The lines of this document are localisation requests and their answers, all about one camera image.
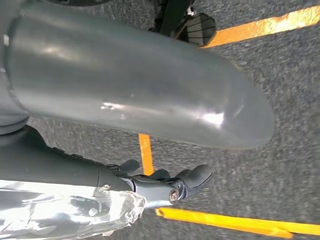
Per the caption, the grey robot leg shell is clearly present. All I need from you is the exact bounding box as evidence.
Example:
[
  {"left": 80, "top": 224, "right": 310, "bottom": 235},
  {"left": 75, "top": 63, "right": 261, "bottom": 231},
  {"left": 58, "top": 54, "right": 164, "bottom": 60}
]
[{"left": 6, "top": 2, "right": 275, "bottom": 151}]

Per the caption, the dark robot right foot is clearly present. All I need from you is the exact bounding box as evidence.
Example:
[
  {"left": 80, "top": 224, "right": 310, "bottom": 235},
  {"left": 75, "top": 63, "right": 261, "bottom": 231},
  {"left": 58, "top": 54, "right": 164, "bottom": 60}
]
[{"left": 149, "top": 0, "right": 217, "bottom": 47}]

